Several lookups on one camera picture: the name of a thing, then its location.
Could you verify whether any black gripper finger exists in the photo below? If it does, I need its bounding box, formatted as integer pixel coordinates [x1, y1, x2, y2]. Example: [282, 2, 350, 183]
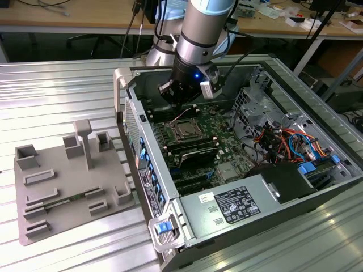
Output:
[158, 80, 183, 110]
[179, 86, 201, 109]

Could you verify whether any silver Intel CPU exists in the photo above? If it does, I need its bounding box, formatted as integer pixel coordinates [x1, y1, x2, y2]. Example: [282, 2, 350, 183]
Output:
[178, 121, 201, 137]

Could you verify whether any metal socket cover frame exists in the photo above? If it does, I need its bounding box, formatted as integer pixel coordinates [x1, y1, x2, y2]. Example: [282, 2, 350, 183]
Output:
[170, 118, 205, 141]

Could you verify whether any green motherboard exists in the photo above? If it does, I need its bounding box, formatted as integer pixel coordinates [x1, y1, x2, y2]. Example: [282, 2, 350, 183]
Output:
[143, 97, 258, 196]

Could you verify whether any black graphics card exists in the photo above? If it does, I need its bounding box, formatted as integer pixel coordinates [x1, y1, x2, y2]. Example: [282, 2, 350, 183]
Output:
[178, 146, 220, 171]

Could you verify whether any perforated metal disk bay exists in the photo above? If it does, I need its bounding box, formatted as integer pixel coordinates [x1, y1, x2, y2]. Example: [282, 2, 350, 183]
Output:
[231, 84, 287, 137]

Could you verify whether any grey open PC case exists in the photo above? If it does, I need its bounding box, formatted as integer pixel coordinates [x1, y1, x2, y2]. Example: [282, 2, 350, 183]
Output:
[112, 53, 363, 272]

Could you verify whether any silver chipset heatsink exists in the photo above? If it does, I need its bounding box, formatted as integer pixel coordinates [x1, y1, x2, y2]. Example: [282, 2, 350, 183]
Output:
[217, 163, 239, 182]

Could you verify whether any black chair base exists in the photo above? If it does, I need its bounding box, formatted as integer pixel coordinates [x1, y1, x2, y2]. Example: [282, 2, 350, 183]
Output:
[66, 33, 121, 59]

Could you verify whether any long wooden desk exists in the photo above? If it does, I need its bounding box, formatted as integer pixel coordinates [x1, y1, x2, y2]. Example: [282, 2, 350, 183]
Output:
[0, 0, 363, 37]

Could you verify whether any grey power supply unit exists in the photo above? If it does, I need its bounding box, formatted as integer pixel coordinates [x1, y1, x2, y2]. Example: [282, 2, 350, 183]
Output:
[179, 173, 281, 241]

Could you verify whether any small white box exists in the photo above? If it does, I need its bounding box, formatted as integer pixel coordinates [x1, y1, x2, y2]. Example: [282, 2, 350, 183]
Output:
[285, 16, 313, 29]

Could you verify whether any grey parts rack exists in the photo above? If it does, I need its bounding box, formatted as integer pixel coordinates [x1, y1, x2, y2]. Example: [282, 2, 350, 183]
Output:
[13, 118, 136, 247]

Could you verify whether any blue case latch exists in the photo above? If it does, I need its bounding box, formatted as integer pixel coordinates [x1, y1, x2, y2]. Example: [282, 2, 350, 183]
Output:
[154, 222, 171, 236]

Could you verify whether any green RAM stick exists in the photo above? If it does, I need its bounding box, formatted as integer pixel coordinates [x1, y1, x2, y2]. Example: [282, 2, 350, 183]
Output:
[44, 192, 87, 211]

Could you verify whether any brown cardboard box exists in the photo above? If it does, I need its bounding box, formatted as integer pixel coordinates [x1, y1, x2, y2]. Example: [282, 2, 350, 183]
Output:
[339, 18, 363, 32]

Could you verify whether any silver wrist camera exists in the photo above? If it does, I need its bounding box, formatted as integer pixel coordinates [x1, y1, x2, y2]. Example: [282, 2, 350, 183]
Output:
[199, 64, 227, 100]

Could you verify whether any black camera cable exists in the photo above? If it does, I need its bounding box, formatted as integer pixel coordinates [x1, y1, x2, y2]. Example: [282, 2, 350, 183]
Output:
[221, 27, 258, 94]

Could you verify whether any red orange wire bundle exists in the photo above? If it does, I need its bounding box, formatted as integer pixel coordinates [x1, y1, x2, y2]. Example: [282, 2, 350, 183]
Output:
[253, 127, 290, 159]

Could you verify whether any blue data wire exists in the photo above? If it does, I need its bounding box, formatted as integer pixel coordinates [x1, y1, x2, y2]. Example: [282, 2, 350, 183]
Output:
[288, 132, 316, 159]

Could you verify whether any black plastic duct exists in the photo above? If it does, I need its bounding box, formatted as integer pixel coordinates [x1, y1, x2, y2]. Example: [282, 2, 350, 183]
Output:
[244, 161, 319, 205]

